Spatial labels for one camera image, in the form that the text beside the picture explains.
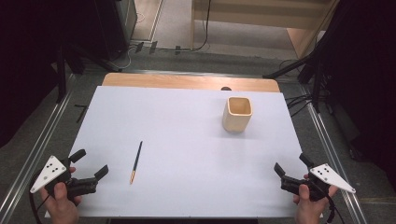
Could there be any wooden square pen holder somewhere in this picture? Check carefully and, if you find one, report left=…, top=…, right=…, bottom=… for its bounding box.
left=221, top=95, right=254, bottom=133

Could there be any black metal stand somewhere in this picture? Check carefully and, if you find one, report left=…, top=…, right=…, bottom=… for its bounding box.
left=55, top=41, right=123, bottom=105
left=262, top=0, right=353, bottom=114

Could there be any dark cabinet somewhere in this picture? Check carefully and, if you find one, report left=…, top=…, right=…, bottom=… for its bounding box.
left=92, top=0, right=138, bottom=62

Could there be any wooden table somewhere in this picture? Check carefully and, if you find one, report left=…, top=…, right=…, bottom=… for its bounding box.
left=101, top=72, right=281, bottom=93

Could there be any white floor cable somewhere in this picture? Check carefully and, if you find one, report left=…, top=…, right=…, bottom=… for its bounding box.
left=110, top=45, right=138, bottom=71

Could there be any silver floor rail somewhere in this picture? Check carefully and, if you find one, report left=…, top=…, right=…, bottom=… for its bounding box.
left=0, top=74, right=77, bottom=222
left=299, top=84, right=369, bottom=224

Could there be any person's left hand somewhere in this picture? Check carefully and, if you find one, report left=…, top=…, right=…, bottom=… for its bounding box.
left=39, top=166, right=83, bottom=224

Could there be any light wooden shelf unit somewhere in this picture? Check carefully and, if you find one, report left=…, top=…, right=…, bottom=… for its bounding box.
left=190, top=0, right=341, bottom=60

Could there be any dark striped pencil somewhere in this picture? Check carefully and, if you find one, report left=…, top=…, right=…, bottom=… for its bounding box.
left=129, top=140, right=144, bottom=186

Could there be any white table mat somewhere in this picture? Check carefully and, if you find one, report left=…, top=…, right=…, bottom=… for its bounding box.
left=44, top=85, right=313, bottom=219

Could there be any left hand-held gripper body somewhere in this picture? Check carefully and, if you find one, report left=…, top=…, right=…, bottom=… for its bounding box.
left=29, top=155, right=99, bottom=202

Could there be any hanging black cable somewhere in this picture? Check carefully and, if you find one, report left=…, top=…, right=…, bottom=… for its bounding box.
left=191, top=0, right=213, bottom=52

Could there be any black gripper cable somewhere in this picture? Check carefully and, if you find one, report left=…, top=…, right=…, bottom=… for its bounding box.
left=28, top=181, right=50, bottom=224
left=321, top=189, right=346, bottom=224

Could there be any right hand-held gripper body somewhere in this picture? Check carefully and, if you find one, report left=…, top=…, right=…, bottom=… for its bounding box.
left=280, top=163, right=357, bottom=203

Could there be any person's right hand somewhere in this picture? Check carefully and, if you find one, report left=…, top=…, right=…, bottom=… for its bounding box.
left=292, top=173, right=339, bottom=224

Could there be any bundle of black floor cables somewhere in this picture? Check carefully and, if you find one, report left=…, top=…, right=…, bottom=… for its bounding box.
left=278, top=59, right=332, bottom=119

